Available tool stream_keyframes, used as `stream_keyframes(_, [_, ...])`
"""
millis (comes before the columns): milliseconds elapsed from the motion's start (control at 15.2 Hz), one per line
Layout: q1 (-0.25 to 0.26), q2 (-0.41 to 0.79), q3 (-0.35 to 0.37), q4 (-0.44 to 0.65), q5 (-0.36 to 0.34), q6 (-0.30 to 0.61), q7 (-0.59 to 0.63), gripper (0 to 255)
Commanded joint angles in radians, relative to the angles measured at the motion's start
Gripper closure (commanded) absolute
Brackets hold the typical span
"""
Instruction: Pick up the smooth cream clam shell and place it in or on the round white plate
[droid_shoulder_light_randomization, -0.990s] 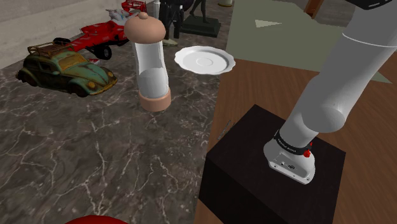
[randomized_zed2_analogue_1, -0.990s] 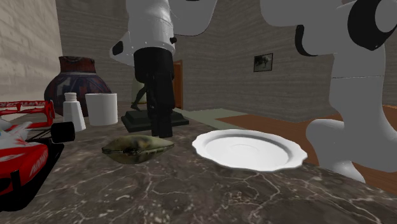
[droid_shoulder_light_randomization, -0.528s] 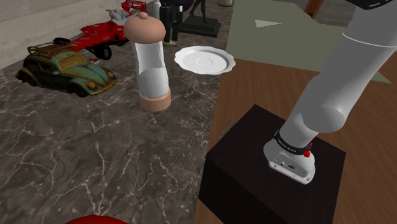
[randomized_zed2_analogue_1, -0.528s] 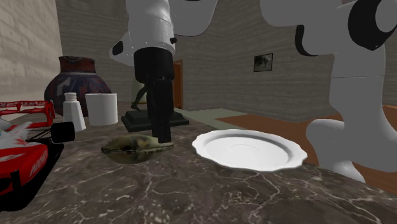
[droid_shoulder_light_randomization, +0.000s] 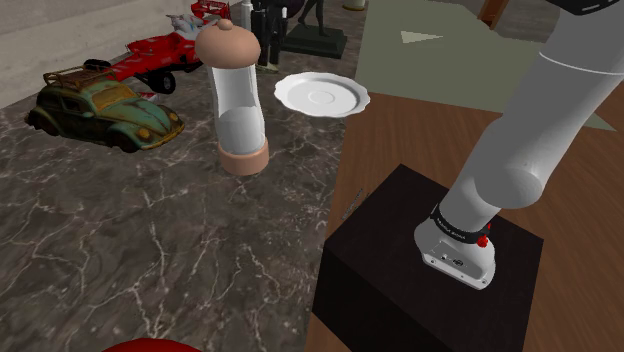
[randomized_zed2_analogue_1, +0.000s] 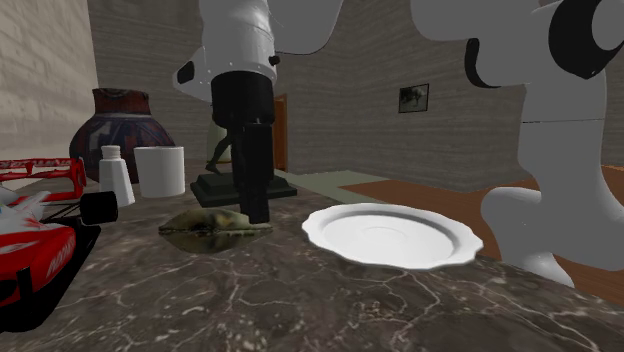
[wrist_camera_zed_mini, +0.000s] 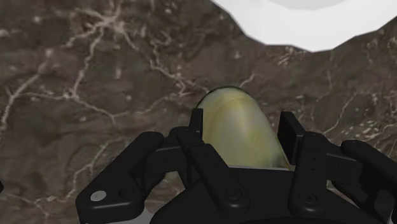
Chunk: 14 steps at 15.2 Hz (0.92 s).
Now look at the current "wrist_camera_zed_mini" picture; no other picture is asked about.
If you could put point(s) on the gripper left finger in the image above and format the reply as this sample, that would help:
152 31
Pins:
198 155

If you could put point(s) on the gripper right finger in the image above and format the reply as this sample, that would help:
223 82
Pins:
313 161

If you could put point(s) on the yellow-green rounded fruit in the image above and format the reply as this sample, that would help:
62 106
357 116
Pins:
240 133

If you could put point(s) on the white rounded object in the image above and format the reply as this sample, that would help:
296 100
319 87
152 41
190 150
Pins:
305 24

